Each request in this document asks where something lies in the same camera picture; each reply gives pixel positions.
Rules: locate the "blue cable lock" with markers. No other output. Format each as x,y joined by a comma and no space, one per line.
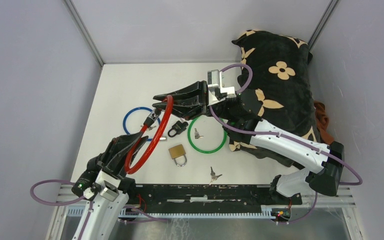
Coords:
140,108

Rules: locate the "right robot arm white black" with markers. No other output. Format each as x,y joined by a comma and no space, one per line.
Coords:
320,165

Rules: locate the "silver keys of green lock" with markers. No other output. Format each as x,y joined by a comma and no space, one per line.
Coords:
197,134

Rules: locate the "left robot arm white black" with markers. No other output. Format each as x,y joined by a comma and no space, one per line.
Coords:
100,215

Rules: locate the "brass padlock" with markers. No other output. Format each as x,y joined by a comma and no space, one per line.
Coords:
177,152

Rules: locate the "brown cloth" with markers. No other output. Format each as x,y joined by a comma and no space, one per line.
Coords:
322,123

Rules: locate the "green cable lock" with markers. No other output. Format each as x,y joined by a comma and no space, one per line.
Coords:
214,137

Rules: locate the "silver keys of red lock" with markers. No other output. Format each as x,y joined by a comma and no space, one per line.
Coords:
152,126

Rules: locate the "red cable lock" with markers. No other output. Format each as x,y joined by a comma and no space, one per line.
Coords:
152,145

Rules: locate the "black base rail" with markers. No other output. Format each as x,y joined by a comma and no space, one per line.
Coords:
247,201

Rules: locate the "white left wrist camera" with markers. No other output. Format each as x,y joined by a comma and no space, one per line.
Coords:
107,186

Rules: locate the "black floral pillow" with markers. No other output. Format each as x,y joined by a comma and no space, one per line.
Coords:
280,81

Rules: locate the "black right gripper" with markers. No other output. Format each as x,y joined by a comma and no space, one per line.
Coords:
190,109

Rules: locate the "black padlock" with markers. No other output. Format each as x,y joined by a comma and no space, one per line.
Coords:
177,128

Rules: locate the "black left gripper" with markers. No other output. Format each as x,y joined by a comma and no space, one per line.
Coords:
118,145

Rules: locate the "silver keys of brass padlock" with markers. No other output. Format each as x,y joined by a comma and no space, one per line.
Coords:
213,175

